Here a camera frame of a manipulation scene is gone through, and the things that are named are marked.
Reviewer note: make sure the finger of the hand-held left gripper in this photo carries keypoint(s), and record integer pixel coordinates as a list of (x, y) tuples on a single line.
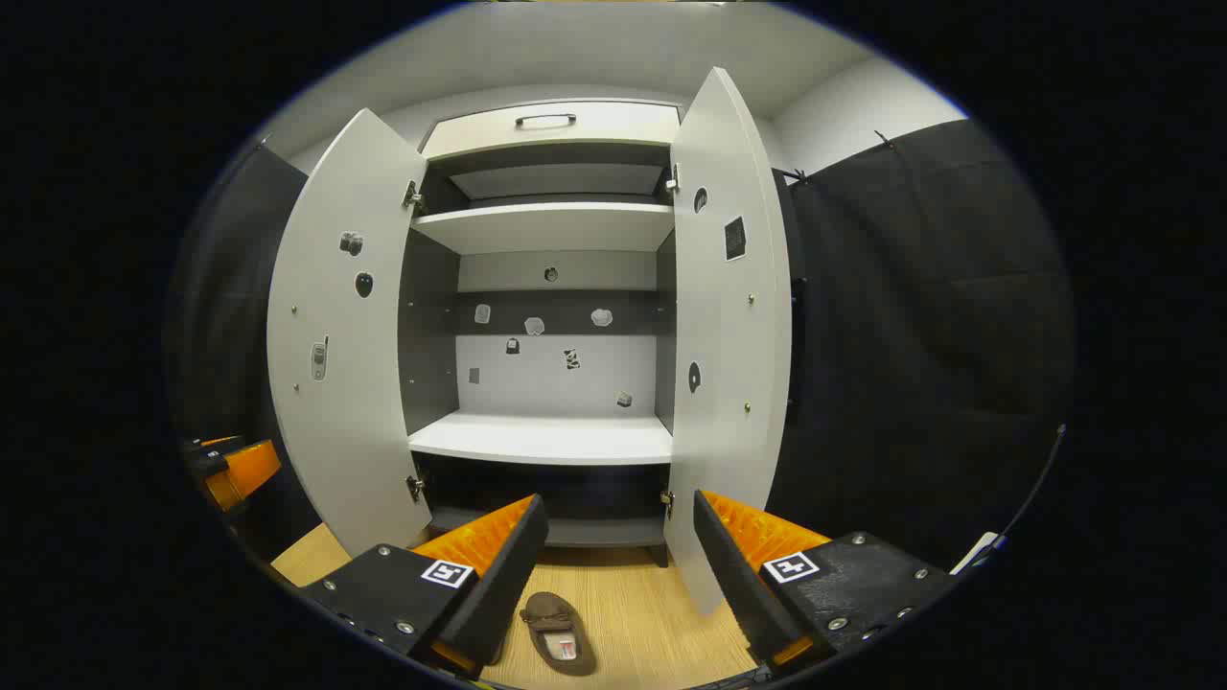
[(244, 474), (216, 445)]

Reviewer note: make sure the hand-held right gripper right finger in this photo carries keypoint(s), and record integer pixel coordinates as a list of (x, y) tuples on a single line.
[(738, 585)]

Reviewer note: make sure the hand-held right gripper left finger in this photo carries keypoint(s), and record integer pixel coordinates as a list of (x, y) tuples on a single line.
[(498, 594)]

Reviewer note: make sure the brown fuzzy shoe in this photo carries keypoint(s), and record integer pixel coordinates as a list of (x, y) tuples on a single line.
[(556, 632)]

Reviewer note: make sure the white cabinet door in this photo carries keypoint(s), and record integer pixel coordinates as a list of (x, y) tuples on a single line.
[(729, 431), (345, 402)]

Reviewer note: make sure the white shoe cabinet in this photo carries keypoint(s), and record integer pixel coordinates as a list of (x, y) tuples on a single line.
[(546, 441)]

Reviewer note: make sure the white cabinet drawer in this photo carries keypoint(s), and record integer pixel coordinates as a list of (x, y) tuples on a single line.
[(613, 129)]

